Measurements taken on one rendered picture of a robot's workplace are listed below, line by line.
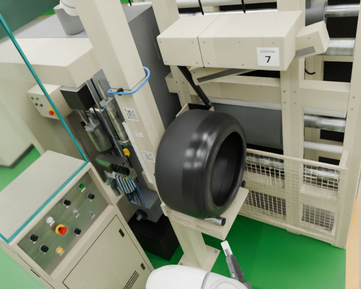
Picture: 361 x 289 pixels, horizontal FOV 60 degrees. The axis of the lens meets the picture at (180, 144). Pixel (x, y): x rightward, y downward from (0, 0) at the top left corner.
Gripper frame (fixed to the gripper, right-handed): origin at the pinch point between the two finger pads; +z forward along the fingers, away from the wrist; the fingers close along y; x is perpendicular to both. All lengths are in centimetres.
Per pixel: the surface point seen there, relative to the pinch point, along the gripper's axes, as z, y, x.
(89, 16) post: 88, -80, 9
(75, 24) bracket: 134, -53, -15
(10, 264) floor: 81, 57, -222
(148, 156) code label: 59, -13, -17
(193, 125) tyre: 50, -30, 17
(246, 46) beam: 60, -46, 55
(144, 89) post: 75, -43, 6
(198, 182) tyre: 25.7, -27.6, 8.2
